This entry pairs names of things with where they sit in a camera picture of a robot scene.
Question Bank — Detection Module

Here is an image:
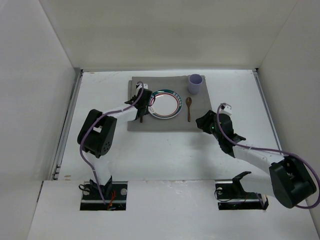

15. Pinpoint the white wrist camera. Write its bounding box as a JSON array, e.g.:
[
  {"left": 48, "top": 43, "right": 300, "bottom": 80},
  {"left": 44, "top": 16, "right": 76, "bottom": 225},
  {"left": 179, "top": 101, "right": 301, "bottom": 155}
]
[
  {"left": 219, "top": 103, "right": 232, "bottom": 116},
  {"left": 135, "top": 81, "right": 148, "bottom": 93}
]

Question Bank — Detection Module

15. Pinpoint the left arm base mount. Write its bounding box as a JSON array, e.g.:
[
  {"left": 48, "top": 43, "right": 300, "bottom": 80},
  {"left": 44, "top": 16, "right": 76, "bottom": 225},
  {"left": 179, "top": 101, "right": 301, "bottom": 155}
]
[{"left": 78, "top": 181, "right": 128, "bottom": 211}]

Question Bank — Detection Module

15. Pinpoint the aluminium table rail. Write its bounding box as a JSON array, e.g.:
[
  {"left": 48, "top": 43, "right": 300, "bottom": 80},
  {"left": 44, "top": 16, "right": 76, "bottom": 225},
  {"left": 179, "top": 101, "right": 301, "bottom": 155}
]
[
  {"left": 48, "top": 67, "right": 83, "bottom": 180},
  {"left": 252, "top": 68, "right": 282, "bottom": 150}
]

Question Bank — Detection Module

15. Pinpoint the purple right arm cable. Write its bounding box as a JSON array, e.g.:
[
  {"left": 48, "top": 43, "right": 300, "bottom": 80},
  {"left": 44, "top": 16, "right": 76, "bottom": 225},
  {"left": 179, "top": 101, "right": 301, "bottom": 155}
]
[{"left": 216, "top": 104, "right": 320, "bottom": 210}]

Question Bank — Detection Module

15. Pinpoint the brown wooden spoon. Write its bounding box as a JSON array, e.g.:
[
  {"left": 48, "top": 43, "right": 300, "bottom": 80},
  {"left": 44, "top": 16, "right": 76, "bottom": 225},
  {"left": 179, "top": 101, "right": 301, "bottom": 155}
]
[{"left": 185, "top": 97, "right": 192, "bottom": 122}]

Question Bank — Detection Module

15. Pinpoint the purple cup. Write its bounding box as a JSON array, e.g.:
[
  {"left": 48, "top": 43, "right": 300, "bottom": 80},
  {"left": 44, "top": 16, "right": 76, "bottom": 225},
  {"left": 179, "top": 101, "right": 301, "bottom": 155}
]
[{"left": 188, "top": 74, "right": 204, "bottom": 95}]

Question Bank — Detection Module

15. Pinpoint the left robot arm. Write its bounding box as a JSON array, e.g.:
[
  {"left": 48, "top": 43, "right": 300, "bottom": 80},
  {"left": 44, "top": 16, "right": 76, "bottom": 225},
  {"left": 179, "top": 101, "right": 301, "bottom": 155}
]
[{"left": 77, "top": 81, "right": 153, "bottom": 201}]

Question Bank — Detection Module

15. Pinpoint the grey cloth placemat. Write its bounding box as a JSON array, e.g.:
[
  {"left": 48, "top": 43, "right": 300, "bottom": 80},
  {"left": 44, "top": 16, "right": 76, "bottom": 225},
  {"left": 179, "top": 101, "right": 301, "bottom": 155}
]
[{"left": 127, "top": 74, "right": 214, "bottom": 133}]

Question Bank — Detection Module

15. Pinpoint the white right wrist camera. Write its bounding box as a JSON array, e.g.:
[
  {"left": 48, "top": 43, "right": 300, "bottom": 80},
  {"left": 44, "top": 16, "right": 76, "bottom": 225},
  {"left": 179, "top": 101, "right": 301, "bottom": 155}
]
[{"left": 219, "top": 103, "right": 232, "bottom": 116}]

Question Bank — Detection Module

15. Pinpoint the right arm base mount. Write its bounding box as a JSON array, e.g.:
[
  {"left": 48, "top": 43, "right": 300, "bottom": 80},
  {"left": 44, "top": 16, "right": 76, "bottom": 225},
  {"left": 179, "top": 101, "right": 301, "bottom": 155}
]
[{"left": 214, "top": 171, "right": 269, "bottom": 211}]

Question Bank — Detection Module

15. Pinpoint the right aluminium table rail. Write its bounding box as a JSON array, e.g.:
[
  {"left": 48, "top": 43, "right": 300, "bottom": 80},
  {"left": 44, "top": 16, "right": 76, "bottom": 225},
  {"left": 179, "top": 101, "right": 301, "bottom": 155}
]
[{"left": 252, "top": 68, "right": 282, "bottom": 150}]

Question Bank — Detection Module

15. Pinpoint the white plate green red rim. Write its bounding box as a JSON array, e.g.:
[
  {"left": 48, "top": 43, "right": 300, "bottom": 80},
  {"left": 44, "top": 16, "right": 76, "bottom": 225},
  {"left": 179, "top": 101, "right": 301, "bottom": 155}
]
[{"left": 148, "top": 89, "right": 183, "bottom": 120}]

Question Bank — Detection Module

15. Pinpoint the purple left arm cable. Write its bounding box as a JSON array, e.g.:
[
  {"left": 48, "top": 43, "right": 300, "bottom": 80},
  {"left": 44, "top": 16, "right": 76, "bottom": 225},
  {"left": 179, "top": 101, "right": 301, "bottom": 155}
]
[{"left": 79, "top": 81, "right": 146, "bottom": 205}]

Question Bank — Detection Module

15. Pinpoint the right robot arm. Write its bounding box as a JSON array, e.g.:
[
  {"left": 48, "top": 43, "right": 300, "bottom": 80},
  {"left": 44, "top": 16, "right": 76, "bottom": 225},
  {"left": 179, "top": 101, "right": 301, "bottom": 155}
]
[{"left": 195, "top": 110, "right": 320, "bottom": 209}]

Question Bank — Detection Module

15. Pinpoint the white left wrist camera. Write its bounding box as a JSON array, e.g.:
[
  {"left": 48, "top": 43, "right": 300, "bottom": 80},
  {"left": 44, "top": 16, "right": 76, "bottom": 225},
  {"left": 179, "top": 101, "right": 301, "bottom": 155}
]
[{"left": 135, "top": 81, "right": 148, "bottom": 93}]

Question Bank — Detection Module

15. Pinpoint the left aluminium table rail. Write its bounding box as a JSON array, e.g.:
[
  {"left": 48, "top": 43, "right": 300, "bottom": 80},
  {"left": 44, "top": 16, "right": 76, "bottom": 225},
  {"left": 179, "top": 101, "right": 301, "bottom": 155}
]
[{"left": 48, "top": 67, "right": 83, "bottom": 180}]

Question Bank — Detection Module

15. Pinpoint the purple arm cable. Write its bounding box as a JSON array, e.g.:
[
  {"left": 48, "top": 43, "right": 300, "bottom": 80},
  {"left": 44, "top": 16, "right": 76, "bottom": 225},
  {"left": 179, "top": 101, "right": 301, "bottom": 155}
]
[
  {"left": 79, "top": 81, "right": 146, "bottom": 205},
  {"left": 216, "top": 104, "right": 320, "bottom": 210}
]

